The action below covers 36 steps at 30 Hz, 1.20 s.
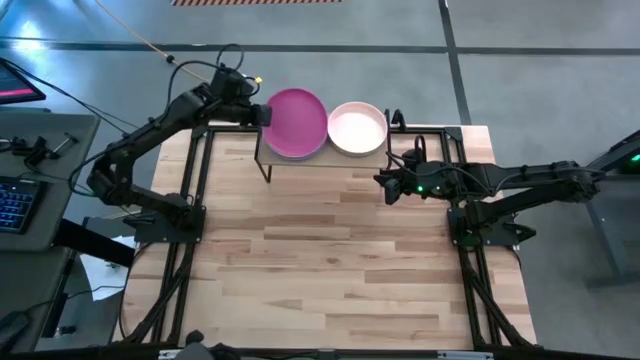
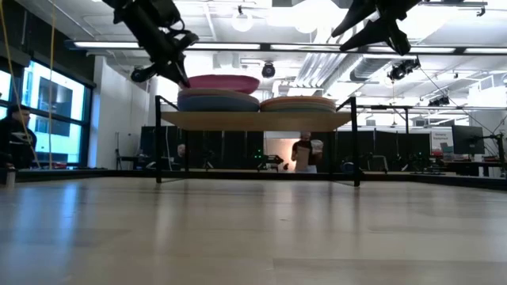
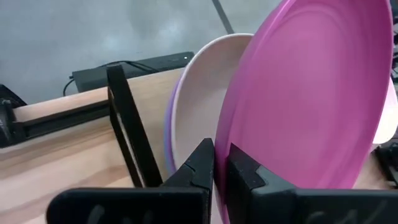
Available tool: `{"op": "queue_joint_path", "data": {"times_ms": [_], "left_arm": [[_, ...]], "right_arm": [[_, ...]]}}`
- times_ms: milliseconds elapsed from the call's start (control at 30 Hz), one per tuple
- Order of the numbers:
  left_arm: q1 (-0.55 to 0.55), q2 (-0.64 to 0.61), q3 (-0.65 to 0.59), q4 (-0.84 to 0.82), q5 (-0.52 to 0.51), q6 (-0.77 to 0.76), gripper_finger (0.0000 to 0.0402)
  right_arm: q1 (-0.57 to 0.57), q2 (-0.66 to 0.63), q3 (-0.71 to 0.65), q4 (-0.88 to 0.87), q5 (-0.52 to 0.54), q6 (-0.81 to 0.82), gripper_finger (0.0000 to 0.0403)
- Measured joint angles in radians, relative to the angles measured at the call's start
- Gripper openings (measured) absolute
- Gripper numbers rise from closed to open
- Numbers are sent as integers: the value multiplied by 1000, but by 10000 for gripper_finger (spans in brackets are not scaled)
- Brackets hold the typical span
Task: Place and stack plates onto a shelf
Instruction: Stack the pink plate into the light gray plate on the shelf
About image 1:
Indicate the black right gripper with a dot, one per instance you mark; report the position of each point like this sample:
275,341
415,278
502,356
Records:
425,180

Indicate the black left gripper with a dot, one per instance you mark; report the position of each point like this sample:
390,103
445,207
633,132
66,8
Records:
232,97

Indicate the magenta plate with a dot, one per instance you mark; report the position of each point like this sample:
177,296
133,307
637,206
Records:
295,122

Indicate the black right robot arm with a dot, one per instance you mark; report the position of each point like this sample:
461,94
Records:
525,175

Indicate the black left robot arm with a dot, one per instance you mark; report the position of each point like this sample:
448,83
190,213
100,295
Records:
150,130

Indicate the wooden shelf black metal legs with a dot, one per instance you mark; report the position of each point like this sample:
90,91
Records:
350,161

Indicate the small black clamp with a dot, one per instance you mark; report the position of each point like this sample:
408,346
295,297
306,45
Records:
398,118

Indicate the black silver desk tool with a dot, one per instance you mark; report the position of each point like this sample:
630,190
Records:
65,144

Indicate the black desk beam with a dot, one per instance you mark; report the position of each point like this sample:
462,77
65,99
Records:
95,245

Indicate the grey side desk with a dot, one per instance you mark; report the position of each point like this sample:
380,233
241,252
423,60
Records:
60,210

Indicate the white paper sheet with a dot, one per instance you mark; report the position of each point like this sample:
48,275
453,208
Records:
102,275

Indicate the black device green light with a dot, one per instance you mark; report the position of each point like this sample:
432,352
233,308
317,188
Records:
632,162

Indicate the black desk monitor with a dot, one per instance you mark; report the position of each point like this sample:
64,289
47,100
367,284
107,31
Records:
15,85

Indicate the backlit keyboard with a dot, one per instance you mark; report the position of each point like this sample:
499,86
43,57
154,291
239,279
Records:
20,205

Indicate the grey lower desk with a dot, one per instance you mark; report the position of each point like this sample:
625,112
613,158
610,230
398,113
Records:
30,280

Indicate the black computer mouse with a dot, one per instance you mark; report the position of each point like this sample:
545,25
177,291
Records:
12,327

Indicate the silver frame bracket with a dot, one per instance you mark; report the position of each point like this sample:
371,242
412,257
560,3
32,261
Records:
465,355
170,355

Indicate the grey metal table frame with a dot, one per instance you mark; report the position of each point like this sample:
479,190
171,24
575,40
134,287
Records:
615,277

